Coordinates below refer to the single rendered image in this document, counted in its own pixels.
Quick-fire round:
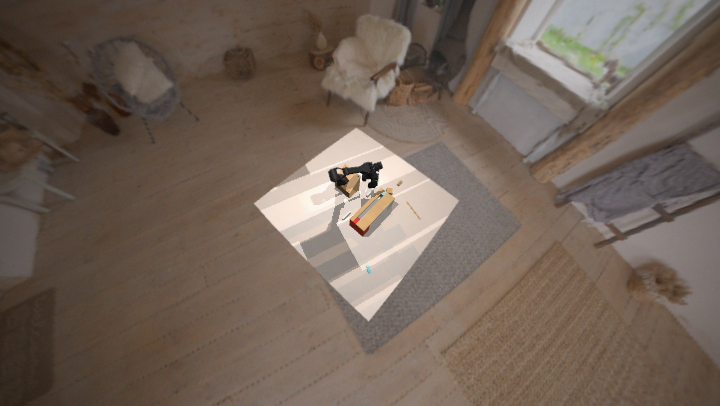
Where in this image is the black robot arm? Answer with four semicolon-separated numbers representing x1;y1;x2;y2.
328;161;383;186

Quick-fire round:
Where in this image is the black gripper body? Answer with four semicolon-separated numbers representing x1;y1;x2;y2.
367;171;377;188

